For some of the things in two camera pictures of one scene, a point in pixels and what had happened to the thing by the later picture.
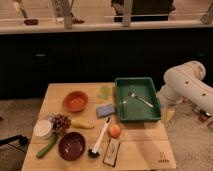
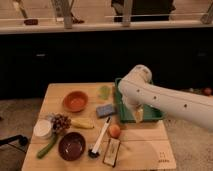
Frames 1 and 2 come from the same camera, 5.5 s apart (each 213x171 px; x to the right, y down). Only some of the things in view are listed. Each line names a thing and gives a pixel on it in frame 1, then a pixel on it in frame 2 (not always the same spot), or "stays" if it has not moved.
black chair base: (22, 140) stays
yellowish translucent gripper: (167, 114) → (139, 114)
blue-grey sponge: (105, 110) stays
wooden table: (78, 130) stays
